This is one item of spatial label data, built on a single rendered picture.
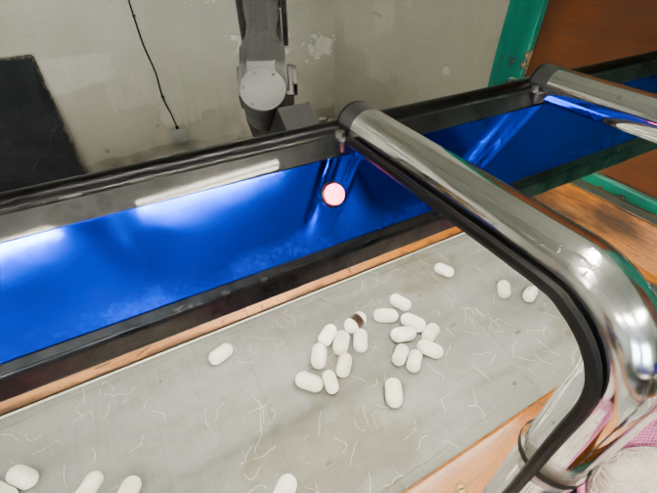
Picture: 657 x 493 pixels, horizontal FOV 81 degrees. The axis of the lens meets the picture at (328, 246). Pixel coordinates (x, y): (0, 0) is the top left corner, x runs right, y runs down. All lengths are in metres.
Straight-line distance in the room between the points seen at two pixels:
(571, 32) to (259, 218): 0.68
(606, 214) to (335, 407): 0.51
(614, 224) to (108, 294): 0.69
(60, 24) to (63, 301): 2.17
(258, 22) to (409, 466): 0.65
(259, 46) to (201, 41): 1.81
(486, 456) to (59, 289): 0.42
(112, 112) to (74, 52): 0.31
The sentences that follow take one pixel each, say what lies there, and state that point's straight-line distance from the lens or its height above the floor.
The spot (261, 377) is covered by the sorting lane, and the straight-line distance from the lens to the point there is 0.54.
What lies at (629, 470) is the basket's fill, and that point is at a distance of 0.60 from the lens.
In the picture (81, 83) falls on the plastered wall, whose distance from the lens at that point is 2.38.
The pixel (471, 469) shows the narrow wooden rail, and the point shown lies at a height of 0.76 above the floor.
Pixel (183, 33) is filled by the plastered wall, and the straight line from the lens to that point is 2.42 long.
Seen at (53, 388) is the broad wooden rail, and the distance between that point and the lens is 0.62.
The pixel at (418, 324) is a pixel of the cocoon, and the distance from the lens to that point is 0.57.
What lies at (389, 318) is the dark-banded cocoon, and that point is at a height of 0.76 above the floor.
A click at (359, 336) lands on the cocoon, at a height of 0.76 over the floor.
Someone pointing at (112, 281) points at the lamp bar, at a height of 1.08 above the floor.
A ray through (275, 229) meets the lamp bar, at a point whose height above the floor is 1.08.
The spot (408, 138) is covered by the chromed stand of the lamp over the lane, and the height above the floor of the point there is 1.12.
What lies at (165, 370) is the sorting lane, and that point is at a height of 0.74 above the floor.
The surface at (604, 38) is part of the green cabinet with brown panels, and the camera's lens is 0.78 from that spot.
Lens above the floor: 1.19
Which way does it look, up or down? 40 degrees down
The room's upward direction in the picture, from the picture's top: straight up
